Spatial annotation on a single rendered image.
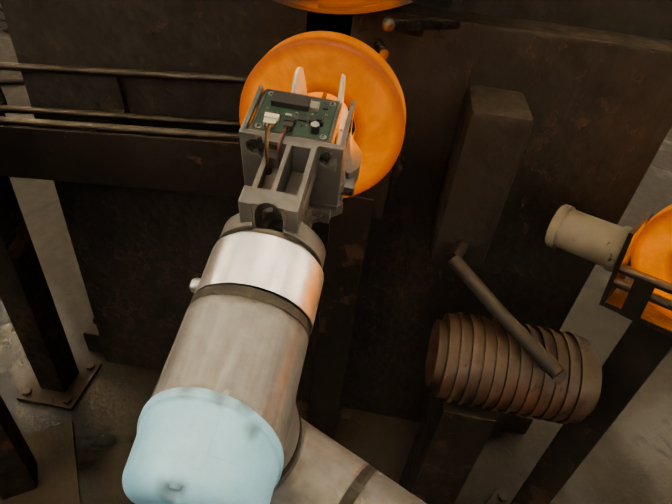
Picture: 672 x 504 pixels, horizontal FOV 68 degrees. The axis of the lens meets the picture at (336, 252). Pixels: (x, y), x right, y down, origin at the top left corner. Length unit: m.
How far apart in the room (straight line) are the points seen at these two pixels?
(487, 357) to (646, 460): 0.79
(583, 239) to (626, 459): 0.81
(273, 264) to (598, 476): 1.14
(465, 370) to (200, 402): 0.50
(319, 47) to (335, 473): 0.33
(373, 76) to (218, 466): 0.33
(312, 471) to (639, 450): 1.17
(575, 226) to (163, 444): 0.57
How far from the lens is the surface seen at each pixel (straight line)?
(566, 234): 0.70
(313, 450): 0.35
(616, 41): 0.77
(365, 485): 0.34
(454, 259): 0.71
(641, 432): 1.49
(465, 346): 0.70
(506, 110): 0.67
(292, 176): 0.35
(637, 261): 0.70
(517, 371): 0.72
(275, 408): 0.27
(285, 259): 0.29
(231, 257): 0.30
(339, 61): 0.46
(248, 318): 0.27
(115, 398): 1.30
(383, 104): 0.46
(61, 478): 1.22
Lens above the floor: 1.03
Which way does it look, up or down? 39 degrees down
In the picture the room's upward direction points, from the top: 7 degrees clockwise
